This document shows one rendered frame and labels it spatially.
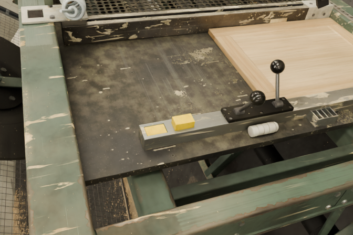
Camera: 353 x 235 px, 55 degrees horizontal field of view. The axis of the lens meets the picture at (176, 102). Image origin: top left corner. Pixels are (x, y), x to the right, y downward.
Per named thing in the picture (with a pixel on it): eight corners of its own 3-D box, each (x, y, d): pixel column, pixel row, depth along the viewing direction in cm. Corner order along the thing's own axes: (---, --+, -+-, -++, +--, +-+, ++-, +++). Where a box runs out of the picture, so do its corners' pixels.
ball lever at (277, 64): (287, 108, 92) (288, 59, 89) (275, 110, 91) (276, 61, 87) (278, 105, 96) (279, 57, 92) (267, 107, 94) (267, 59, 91)
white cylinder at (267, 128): (251, 139, 89) (277, 134, 91) (254, 131, 87) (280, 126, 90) (246, 131, 91) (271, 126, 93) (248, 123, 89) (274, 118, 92)
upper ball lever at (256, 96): (245, 118, 90) (270, 102, 78) (232, 120, 89) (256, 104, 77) (240, 105, 91) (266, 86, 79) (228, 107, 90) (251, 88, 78)
